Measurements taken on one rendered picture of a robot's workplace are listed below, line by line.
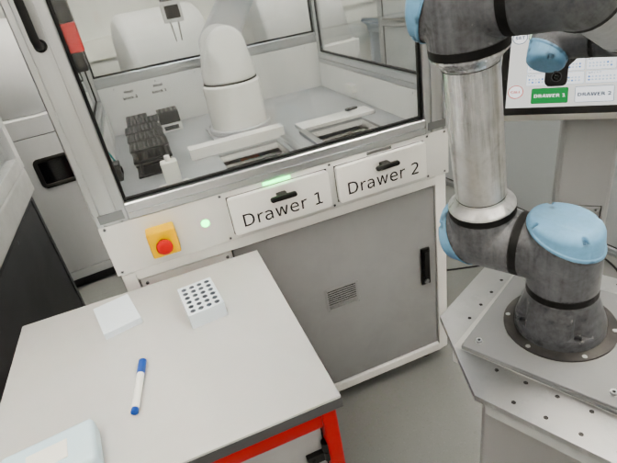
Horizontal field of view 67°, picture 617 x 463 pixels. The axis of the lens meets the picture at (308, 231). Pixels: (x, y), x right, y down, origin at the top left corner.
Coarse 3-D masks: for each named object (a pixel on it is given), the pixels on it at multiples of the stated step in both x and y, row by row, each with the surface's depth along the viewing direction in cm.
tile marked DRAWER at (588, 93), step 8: (576, 88) 130; (584, 88) 129; (592, 88) 128; (600, 88) 127; (608, 88) 127; (576, 96) 129; (584, 96) 129; (592, 96) 128; (600, 96) 127; (608, 96) 126
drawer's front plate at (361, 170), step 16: (416, 144) 136; (368, 160) 132; (384, 160) 134; (400, 160) 136; (416, 160) 138; (336, 176) 132; (352, 176) 133; (368, 176) 135; (384, 176) 137; (416, 176) 141; (368, 192) 137
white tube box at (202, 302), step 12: (180, 288) 113; (192, 288) 112; (204, 288) 112; (216, 288) 111; (192, 300) 108; (204, 300) 108; (216, 300) 107; (192, 312) 106; (204, 312) 104; (216, 312) 106; (192, 324) 104
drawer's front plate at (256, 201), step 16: (304, 176) 128; (320, 176) 129; (256, 192) 124; (272, 192) 126; (288, 192) 128; (304, 192) 129; (320, 192) 131; (240, 208) 124; (256, 208) 126; (272, 208) 128; (288, 208) 130; (304, 208) 131; (320, 208) 133; (240, 224) 126; (256, 224) 128; (272, 224) 130
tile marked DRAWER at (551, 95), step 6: (534, 90) 134; (540, 90) 134; (546, 90) 133; (552, 90) 132; (558, 90) 132; (564, 90) 131; (534, 96) 134; (540, 96) 133; (546, 96) 133; (552, 96) 132; (558, 96) 131; (564, 96) 131; (534, 102) 134; (540, 102) 133; (546, 102) 132; (552, 102) 132; (558, 102) 131; (564, 102) 130
